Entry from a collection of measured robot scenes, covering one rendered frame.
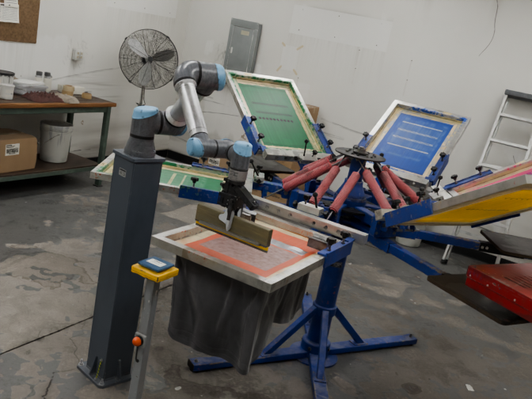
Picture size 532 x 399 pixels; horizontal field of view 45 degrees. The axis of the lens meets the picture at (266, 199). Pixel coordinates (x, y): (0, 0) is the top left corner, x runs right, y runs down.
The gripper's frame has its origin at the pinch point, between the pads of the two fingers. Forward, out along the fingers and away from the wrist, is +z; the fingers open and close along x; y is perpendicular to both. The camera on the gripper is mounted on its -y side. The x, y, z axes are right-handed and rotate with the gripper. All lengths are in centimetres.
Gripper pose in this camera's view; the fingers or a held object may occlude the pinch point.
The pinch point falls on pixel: (232, 227)
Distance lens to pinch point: 263.5
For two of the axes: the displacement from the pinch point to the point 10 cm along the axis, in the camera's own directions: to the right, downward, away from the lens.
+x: -4.9, 1.4, -8.6
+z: -1.9, 9.5, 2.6
